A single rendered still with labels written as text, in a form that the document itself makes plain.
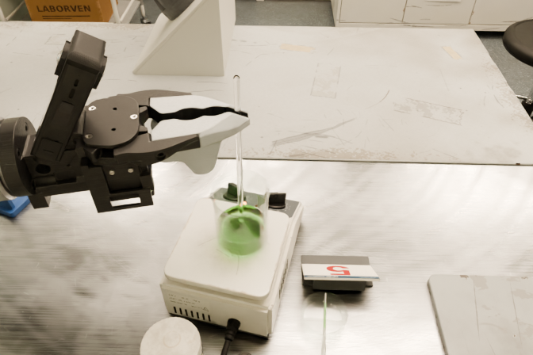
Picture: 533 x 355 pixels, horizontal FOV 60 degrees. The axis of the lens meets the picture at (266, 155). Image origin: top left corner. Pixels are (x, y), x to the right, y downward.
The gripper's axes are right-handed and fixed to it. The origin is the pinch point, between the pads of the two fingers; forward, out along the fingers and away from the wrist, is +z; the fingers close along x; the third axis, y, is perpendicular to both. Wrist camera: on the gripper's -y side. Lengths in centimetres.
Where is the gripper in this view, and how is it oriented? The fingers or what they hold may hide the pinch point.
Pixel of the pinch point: (235, 112)
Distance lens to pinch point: 43.3
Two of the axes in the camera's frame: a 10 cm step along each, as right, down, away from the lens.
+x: 2.0, 6.6, -7.2
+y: -0.1, 7.4, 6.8
